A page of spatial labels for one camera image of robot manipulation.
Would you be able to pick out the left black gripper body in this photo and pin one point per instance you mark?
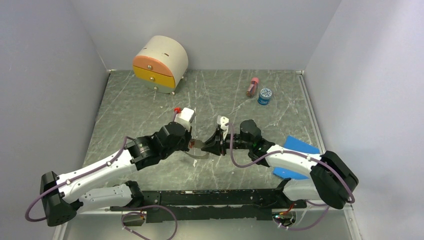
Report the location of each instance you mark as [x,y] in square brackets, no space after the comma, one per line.
[183,145]

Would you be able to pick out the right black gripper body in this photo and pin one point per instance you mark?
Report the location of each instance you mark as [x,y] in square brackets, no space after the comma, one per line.
[238,143]

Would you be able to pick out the key with red label fob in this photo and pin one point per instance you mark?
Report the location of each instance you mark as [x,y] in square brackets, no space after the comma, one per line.
[191,143]

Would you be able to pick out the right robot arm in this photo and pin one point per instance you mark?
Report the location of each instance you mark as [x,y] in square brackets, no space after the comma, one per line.
[328,178]

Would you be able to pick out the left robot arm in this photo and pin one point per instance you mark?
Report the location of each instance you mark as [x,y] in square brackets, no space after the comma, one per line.
[65,195]

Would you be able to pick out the pink capped brown vial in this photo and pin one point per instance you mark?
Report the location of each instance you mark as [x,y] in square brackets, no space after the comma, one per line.
[251,90]

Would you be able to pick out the blue round tin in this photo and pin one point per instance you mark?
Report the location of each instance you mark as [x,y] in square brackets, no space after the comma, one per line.
[264,96]

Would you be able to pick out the blue foam sheet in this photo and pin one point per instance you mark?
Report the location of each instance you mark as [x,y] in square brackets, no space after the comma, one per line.
[297,145]

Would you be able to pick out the round beige drawer box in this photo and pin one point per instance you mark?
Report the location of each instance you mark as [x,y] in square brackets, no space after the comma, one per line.
[161,64]

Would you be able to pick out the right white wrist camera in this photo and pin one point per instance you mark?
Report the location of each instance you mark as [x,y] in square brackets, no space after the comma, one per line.
[222,122]

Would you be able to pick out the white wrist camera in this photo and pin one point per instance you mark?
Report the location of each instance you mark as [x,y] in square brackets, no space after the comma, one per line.
[222,122]
[184,116]

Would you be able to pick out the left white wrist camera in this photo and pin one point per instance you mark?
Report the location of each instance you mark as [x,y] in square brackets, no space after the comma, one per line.
[184,116]

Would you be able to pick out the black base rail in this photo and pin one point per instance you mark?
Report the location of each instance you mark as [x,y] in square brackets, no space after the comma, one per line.
[183,205]

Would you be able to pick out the aluminium frame rail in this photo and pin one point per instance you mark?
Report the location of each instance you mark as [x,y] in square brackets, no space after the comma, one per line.
[123,195]

